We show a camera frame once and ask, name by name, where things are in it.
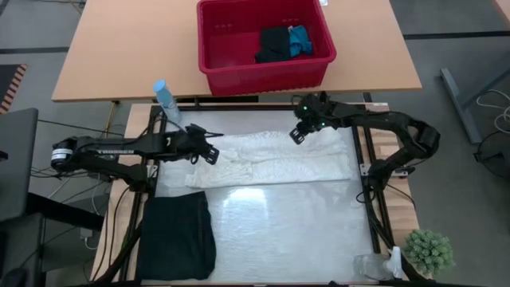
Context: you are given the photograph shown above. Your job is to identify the small green potted plant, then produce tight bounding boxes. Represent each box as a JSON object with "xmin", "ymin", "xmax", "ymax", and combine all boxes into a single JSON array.
[{"xmin": 402, "ymin": 229, "xmax": 456, "ymax": 279}]

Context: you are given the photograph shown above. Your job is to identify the white power adapter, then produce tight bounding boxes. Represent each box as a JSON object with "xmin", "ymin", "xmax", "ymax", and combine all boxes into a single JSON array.
[{"xmin": 79, "ymin": 227, "xmax": 95, "ymax": 250}]

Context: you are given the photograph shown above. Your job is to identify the orange wooden desk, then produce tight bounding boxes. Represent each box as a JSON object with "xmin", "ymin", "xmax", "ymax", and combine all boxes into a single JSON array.
[{"xmin": 51, "ymin": 0, "xmax": 422, "ymax": 103}]

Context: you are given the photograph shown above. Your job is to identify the clear spray bottle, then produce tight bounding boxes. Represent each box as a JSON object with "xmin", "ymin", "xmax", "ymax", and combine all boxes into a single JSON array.
[{"xmin": 353, "ymin": 246, "xmax": 403, "ymax": 281}]

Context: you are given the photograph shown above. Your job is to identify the white floor cable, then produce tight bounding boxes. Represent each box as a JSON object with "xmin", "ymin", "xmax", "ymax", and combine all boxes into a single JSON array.
[
  {"xmin": 30, "ymin": 162, "xmax": 103, "ymax": 188},
  {"xmin": 476, "ymin": 88, "xmax": 510, "ymax": 133}
]

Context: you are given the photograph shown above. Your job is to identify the light blue air freshener bottle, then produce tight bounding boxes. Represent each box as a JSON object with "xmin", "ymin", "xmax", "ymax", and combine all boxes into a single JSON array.
[{"xmin": 153, "ymin": 79, "xmax": 183, "ymax": 124}]

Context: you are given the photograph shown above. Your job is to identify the dark navy garment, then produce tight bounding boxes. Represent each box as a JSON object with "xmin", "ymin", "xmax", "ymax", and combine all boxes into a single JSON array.
[{"xmin": 254, "ymin": 26, "xmax": 292, "ymax": 64}]

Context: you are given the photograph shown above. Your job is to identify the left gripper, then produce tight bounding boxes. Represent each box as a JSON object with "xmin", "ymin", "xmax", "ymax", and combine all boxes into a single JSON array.
[{"xmin": 171, "ymin": 124, "xmax": 224, "ymax": 166}]

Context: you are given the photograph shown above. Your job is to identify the white lace garment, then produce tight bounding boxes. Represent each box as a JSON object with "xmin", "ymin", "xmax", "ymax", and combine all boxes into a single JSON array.
[{"xmin": 184, "ymin": 126, "xmax": 355, "ymax": 190}]

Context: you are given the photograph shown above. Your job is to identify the black aluminium table frame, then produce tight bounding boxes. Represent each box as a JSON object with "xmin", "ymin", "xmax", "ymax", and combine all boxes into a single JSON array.
[{"xmin": 93, "ymin": 102, "xmax": 426, "ymax": 287}]

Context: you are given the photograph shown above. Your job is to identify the grey equipment case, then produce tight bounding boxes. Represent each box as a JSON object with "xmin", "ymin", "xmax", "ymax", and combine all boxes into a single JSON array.
[{"xmin": 0, "ymin": 107, "xmax": 40, "ymax": 222}]

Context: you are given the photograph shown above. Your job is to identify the red plastic laundry bin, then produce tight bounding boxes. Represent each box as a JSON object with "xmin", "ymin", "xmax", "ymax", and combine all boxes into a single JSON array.
[{"xmin": 196, "ymin": 0, "xmax": 338, "ymax": 97}]

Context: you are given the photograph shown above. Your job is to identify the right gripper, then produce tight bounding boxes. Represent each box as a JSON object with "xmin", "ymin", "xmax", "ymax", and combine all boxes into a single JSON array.
[{"xmin": 289, "ymin": 94, "xmax": 334, "ymax": 145}]

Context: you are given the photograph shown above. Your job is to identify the grey metal desk leg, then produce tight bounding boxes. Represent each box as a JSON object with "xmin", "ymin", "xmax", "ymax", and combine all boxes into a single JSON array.
[{"xmin": 440, "ymin": 50, "xmax": 510, "ymax": 145}]

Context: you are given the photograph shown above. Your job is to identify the dark denim jeans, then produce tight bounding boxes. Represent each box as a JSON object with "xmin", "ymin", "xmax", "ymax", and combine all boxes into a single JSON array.
[{"xmin": 135, "ymin": 191, "xmax": 218, "ymax": 281}]

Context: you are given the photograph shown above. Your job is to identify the blue garment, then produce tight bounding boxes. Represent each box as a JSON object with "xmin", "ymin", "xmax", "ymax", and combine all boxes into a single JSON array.
[{"xmin": 288, "ymin": 25, "xmax": 314, "ymax": 59}]

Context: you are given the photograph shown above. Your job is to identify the black floor cable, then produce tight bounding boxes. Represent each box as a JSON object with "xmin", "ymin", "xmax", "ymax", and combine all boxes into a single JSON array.
[{"xmin": 473, "ymin": 130, "xmax": 510, "ymax": 185}]

